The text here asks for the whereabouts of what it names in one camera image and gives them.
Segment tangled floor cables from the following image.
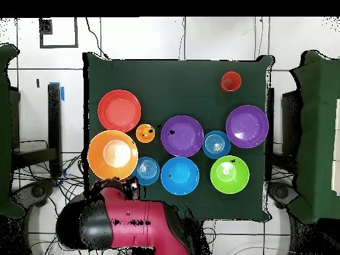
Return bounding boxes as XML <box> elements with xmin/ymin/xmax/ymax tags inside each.
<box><xmin>11</xmin><ymin>153</ymin><xmax>88</xmax><ymax>255</ymax></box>

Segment orange cup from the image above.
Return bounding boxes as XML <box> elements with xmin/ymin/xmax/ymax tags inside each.
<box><xmin>135</xmin><ymin>124</ymin><xmax>156</xmax><ymax>143</ymax></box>

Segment red shallow bowl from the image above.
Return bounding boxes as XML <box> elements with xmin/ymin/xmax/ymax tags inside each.
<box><xmin>97</xmin><ymin>89</ymin><xmax>142</xmax><ymax>133</ymax></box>

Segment red cup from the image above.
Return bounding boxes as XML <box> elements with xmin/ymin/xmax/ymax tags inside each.
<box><xmin>220</xmin><ymin>70</ymin><xmax>242</xmax><ymax>93</ymax></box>

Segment green bowl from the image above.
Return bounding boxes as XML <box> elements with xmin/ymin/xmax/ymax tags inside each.
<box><xmin>210</xmin><ymin>155</ymin><xmax>250</xmax><ymax>195</ymax></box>

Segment small translucent blue bowl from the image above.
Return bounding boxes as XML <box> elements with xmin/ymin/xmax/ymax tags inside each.
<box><xmin>132</xmin><ymin>156</ymin><xmax>161</xmax><ymax>186</ymax></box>
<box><xmin>202</xmin><ymin>130</ymin><xmax>232</xmax><ymax>160</ymax></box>

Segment dark green tablecloth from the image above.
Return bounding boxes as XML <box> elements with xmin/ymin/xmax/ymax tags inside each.
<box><xmin>83</xmin><ymin>52</ymin><xmax>274</xmax><ymax>222</ymax></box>

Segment black metal stand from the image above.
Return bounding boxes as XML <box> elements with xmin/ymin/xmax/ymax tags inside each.
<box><xmin>11</xmin><ymin>83</ymin><xmax>62</xmax><ymax>177</ymax></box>

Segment purple bowl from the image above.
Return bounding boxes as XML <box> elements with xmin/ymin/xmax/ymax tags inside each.
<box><xmin>225</xmin><ymin>104</ymin><xmax>270</xmax><ymax>149</ymax></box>
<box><xmin>160</xmin><ymin>114</ymin><xmax>205</xmax><ymax>158</ymax></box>

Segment black floor cable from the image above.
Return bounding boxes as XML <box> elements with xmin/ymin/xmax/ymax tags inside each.
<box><xmin>85</xmin><ymin>17</ymin><xmax>110</xmax><ymax>60</ymax></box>

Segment white box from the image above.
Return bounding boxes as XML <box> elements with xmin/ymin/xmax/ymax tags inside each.
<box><xmin>330</xmin><ymin>98</ymin><xmax>340</xmax><ymax>196</ymax></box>

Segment black pedestal leg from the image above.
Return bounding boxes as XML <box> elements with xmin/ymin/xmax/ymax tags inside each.
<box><xmin>268</xmin><ymin>181</ymin><xmax>301</xmax><ymax>209</ymax></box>
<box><xmin>11</xmin><ymin>180</ymin><xmax>56</xmax><ymax>208</ymax></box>

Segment green cloth side table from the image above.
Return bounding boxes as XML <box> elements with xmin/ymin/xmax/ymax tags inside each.
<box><xmin>0</xmin><ymin>43</ymin><xmax>26</xmax><ymax>218</ymax></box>
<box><xmin>288</xmin><ymin>50</ymin><xmax>340</xmax><ymax>224</ymax></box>

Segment large orange bowl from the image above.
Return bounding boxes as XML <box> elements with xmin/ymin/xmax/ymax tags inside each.
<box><xmin>87</xmin><ymin>129</ymin><xmax>139</xmax><ymax>181</ymax></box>

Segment blue tape strip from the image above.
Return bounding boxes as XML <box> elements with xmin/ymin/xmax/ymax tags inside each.
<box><xmin>49</xmin><ymin>82</ymin><xmax>65</xmax><ymax>102</ymax></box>

